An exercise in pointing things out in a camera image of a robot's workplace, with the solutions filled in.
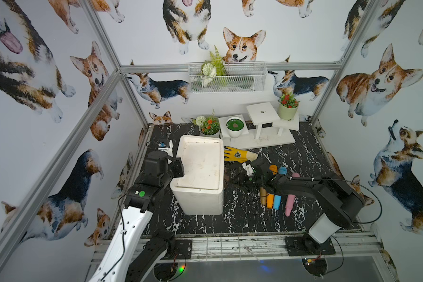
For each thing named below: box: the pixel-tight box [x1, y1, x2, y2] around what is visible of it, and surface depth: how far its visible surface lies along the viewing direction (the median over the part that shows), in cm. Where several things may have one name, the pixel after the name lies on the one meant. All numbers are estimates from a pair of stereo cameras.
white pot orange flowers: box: [192, 108, 221, 138], surface depth 105 cm
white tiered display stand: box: [217, 101, 300, 149], surface depth 106 cm
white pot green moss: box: [225, 116, 245, 139], surface depth 92 cm
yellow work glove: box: [223, 145, 260, 163], surface depth 105 cm
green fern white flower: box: [200, 45, 227, 88], surface depth 84 cm
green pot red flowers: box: [277, 90, 301, 121], surface depth 98 cm
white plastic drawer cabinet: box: [170, 135, 224, 216], surface depth 75 cm
